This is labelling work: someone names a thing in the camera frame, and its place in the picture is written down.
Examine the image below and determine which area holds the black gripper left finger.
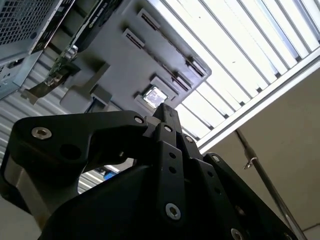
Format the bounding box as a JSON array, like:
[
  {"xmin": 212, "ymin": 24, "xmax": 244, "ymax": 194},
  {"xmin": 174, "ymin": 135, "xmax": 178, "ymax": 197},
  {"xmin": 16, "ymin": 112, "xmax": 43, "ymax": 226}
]
[{"xmin": 0, "ymin": 102, "xmax": 187, "ymax": 223}]

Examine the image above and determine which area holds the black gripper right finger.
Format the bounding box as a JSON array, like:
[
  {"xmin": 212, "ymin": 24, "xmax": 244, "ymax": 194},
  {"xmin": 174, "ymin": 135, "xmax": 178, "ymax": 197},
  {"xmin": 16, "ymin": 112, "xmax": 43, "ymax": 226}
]
[{"xmin": 174, "ymin": 109, "xmax": 301, "ymax": 240}]

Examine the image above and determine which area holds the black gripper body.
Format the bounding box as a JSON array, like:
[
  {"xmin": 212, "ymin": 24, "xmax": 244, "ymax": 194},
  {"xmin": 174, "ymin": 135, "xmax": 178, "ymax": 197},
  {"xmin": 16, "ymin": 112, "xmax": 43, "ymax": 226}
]
[{"xmin": 37, "ymin": 163, "xmax": 201, "ymax": 240}]

